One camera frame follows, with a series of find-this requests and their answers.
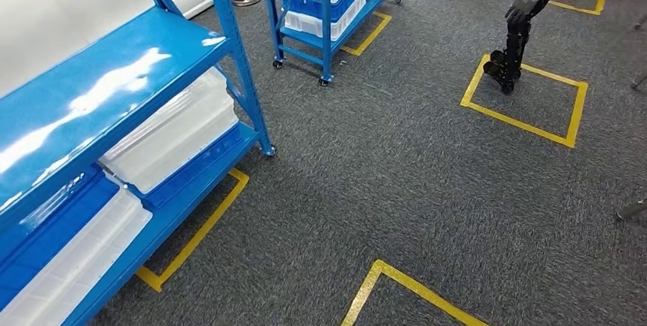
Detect bystander robot grey hand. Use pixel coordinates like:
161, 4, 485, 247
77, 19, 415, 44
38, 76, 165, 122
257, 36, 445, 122
504, 0, 541, 26

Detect blue wheeled shelf rack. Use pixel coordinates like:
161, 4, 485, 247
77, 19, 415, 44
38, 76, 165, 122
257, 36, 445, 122
257, 0, 411, 87

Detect blue metal shelf rack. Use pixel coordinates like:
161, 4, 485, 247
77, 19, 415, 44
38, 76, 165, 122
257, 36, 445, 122
0, 0, 276, 326

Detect bystander robot black leg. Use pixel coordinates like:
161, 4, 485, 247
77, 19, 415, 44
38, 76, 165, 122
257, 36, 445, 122
482, 0, 565, 95

